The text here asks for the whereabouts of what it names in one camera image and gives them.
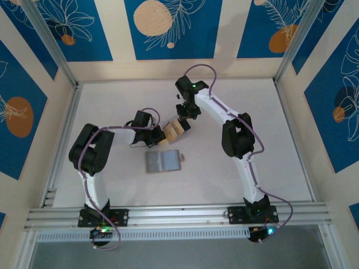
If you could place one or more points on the clear acrylic card box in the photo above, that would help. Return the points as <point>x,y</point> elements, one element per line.
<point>183,135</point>

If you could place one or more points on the grey card holder wallet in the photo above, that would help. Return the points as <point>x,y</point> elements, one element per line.
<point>162,162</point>

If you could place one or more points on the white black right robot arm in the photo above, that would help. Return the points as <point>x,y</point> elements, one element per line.
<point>213,106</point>

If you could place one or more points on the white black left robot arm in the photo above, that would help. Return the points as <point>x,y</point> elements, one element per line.
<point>123,137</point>

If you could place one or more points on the black controller board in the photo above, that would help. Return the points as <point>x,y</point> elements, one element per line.
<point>96,234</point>
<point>258,234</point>

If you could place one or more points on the aluminium side rail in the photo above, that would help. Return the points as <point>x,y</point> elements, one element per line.
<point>294,140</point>
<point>70,117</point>

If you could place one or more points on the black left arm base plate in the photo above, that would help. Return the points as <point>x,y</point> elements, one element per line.
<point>123,217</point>

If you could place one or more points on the aluminium front frame rail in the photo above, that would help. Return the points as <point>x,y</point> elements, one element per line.
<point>179,214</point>

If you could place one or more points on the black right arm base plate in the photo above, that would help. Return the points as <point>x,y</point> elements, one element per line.
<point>235,214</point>

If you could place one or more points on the aluminium frame post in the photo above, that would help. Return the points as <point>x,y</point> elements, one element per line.
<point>303,33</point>
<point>47,39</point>

